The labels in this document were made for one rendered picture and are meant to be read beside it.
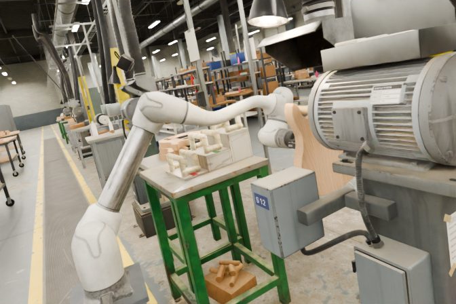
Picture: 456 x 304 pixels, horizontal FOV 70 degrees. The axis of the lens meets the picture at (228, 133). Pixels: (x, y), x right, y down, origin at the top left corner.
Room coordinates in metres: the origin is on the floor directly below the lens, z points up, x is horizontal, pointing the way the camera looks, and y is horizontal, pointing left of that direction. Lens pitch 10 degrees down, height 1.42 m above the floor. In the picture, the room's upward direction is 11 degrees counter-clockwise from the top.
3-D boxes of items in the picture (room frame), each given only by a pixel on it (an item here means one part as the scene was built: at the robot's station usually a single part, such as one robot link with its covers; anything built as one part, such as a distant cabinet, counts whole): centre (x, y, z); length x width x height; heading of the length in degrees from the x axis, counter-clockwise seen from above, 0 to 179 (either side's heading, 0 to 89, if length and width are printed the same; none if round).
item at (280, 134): (1.46, -0.26, 1.09); 0.09 x 0.06 x 0.09; 118
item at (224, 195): (2.24, 0.11, 0.45); 0.05 x 0.05 x 0.90; 28
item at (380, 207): (0.80, -0.33, 1.02); 0.13 x 0.04 x 0.04; 28
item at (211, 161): (1.86, 0.14, 0.98); 0.27 x 0.16 x 0.09; 32
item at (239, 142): (1.94, 0.01, 1.02); 0.27 x 0.15 x 0.17; 32
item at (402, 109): (0.85, -0.43, 1.25); 0.41 x 0.27 x 0.26; 28
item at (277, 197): (0.82, -0.18, 0.99); 0.24 x 0.21 x 0.26; 28
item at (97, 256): (1.16, 0.58, 0.87); 0.18 x 0.16 x 0.22; 24
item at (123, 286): (1.13, 0.57, 0.73); 0.22 x 0.18 x 0.06; 21
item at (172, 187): (1.88, 0.20, 0.55); 0.62 x 0.58 x 0.76; 28
